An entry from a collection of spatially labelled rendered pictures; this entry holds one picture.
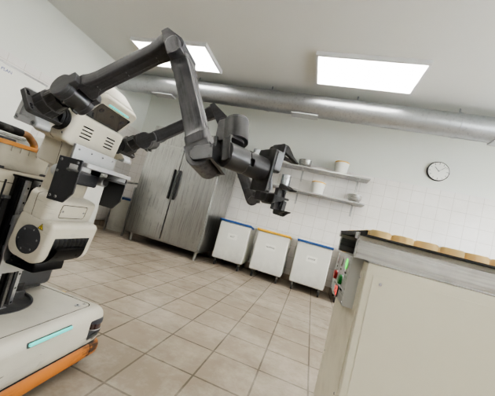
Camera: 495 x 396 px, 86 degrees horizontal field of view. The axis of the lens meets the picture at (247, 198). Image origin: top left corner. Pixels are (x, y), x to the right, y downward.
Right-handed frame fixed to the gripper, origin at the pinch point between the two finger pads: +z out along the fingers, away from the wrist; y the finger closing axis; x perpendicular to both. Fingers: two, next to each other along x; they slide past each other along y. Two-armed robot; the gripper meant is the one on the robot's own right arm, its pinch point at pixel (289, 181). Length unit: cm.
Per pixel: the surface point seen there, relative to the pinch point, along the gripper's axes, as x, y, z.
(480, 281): -30, -12, 41
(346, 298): -7.8, -25.9, 24.3
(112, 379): 75, -100, -6
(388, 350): -19.2, -34.0, 28.4
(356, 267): -8.1, -17.1, 24.7
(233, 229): 313, -39, 185
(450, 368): -29, -33, 38
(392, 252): -15.6, -10.5, 26.6
